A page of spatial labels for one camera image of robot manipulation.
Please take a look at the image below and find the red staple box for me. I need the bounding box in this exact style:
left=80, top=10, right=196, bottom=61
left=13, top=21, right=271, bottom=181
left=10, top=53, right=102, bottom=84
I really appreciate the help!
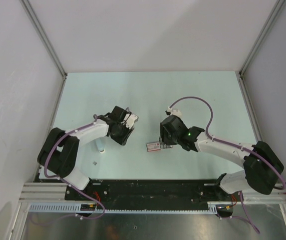
left=146, top=142, right=173, bottom=152

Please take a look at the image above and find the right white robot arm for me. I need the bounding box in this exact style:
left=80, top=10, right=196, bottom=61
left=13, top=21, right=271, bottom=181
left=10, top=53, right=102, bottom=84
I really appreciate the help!
left=146, top=115, right=284, bottom=201

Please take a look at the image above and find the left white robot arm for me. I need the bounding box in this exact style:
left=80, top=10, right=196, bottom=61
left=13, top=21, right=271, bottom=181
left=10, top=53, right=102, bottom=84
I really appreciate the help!
left=37, top=106, right=138, bottom=200

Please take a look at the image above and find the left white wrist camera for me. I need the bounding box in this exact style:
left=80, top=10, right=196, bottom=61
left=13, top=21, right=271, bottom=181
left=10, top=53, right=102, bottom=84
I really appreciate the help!
left=124, top=112, right=139, bottom=129

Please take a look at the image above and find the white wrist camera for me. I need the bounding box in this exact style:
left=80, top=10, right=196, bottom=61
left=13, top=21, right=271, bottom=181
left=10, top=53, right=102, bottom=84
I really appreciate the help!
left=124, top=112, right=139, bottom=129
left=165, top=107, right=182, bottom=118

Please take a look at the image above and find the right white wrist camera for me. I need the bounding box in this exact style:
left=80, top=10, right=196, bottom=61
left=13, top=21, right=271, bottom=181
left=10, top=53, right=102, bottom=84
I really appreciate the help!
left=165, top=107, right=182, bottom=118

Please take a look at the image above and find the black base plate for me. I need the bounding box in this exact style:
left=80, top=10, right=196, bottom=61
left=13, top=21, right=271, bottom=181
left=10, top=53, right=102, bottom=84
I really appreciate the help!
left=62, top=178, right=245, bottom=205

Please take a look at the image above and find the aluminium front rail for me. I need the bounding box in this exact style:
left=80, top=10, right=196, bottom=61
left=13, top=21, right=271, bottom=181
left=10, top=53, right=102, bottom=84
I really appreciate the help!
left=20, top=182, right=286, bottom=214

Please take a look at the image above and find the left aluminium corner post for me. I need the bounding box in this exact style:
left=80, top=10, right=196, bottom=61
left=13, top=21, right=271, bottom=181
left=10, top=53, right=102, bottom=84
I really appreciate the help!
left=20, top=0, right=67, bottom=77

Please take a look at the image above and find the aluminium corner post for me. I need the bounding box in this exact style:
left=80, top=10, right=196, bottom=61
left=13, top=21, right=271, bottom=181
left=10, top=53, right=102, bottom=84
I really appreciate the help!
left=238, top=0, right=286, bottom=76
left=20, top=0, right=67, bottom=77

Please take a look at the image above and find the right aluminium corner post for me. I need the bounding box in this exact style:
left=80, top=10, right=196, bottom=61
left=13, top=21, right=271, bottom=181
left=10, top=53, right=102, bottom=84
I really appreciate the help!
left=238, top=0, right=286, bottom=76

